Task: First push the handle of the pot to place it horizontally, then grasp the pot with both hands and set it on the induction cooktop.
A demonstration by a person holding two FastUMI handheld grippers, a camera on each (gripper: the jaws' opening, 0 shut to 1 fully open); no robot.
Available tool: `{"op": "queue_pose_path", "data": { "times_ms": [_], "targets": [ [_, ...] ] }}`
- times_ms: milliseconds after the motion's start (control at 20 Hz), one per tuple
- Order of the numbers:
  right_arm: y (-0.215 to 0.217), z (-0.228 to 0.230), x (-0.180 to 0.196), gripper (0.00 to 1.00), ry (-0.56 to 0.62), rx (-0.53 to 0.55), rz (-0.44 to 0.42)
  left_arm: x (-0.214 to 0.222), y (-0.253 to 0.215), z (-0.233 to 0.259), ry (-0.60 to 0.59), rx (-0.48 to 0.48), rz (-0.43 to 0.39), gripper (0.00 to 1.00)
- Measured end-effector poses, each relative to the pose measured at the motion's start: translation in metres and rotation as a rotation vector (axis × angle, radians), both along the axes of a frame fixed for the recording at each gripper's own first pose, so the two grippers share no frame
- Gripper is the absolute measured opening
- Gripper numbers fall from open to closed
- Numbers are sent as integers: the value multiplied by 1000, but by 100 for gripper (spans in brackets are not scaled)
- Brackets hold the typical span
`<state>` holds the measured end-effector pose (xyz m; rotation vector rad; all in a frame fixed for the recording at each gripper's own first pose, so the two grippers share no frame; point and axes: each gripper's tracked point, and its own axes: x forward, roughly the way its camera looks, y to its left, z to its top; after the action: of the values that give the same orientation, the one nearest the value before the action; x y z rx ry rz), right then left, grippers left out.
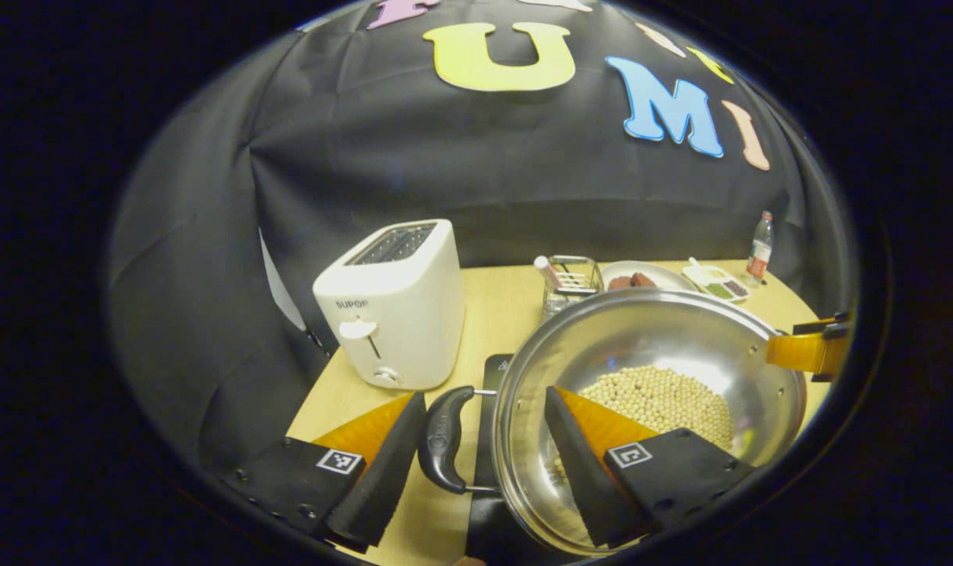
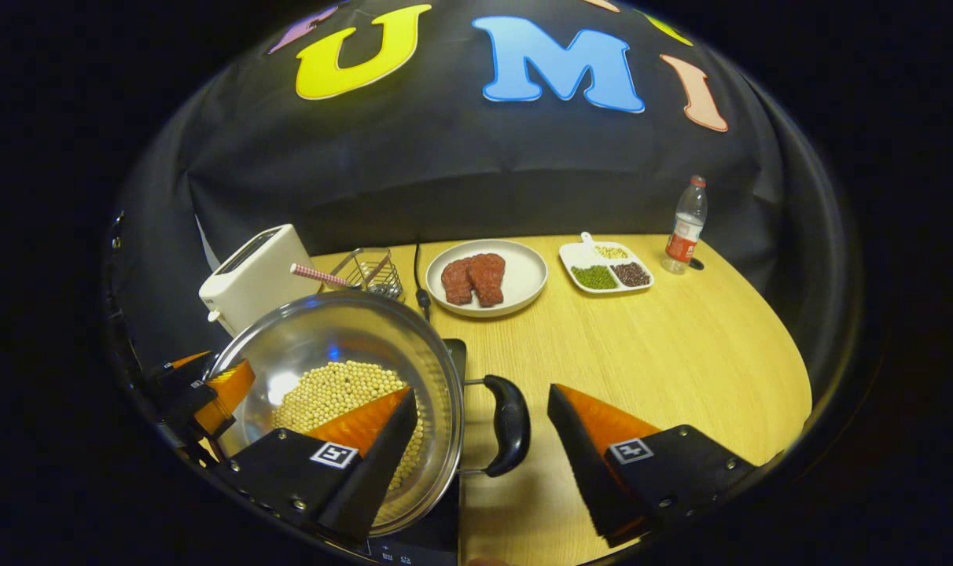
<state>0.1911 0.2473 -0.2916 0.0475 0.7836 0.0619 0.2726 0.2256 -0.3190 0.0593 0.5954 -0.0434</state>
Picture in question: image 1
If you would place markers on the clear plastic water bottle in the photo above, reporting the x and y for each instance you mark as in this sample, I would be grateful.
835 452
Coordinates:
759 251

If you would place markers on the dark red beans portion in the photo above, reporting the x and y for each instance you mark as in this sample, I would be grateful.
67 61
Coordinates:
736 288

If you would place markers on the black induction cooktop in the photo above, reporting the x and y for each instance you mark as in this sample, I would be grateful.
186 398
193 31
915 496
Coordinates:
483 511

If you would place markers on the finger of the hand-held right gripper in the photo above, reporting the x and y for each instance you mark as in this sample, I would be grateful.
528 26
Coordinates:
799 352

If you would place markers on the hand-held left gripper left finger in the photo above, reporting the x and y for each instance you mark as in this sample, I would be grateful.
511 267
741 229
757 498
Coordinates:
386 475

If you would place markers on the red meat slice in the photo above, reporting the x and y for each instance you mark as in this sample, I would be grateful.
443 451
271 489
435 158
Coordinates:
620 283
643 280

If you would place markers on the white divided dish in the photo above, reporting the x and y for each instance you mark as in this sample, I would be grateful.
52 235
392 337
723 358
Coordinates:
700 279

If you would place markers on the black backdrop cloth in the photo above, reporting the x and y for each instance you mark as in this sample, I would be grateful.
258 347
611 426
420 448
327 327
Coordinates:
445 157

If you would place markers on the white round plate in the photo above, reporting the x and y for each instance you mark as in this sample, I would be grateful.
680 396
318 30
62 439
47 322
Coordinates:
669 275

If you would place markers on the green mung beans portion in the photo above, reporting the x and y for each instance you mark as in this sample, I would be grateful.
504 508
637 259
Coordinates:
718 291

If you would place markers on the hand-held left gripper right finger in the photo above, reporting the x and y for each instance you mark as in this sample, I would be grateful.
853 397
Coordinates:
583 475

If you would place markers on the small yellow beans portion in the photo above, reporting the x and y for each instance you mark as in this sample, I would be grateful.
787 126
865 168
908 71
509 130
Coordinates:
714 275

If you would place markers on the stainless steel pot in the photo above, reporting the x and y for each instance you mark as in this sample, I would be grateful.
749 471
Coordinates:
665 338

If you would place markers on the white toaster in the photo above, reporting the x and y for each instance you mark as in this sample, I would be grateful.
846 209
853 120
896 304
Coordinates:
402 314

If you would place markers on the pink striped straw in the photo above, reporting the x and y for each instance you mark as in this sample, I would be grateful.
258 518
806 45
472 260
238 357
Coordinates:
547 271

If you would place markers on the pile of soybeans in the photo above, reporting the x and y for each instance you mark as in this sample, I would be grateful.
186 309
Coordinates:
665 401

